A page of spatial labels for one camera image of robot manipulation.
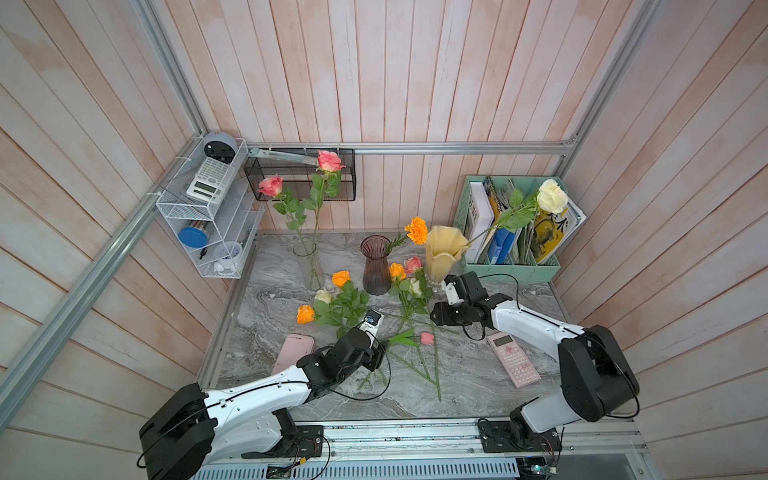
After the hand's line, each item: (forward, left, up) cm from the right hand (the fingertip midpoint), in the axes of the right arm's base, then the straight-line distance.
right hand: (437, 313), depth 92 cm
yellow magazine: (+26, -40, +11) cm, 49 cm away
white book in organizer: (+22, -13, +20) cm, 32 cm away
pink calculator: (-16, -23, -4) cm, 29 cm away
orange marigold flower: (+8, +8, +28) cm, 30 cm away
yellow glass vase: (+18, -3, +11) cm, 22 cm away
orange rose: (+17, +13, 0) cm, 21 cm away
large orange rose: (-1, +42, 0) cm, 42 cm away
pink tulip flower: (-7, +3, -4) cm, 8 cm away
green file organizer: (+38, -23, +19) cm, 48 cm away
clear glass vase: (+13, +41, +13) cm, 45 cm away
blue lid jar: (+6, +66, +28) cm, 72 cm away
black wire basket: (+34, +45, +30) cm, 64 cm away
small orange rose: (+13, +32, 0) cm, 35 cm away
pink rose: (+19, +7, 0) cm, 20 cm away
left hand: (-11, +18, +5) cm, 22 cm away
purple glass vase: (+11, +19, +9) cm, 23 cm away
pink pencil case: (-13, +44, -1) cm, 46 cm away
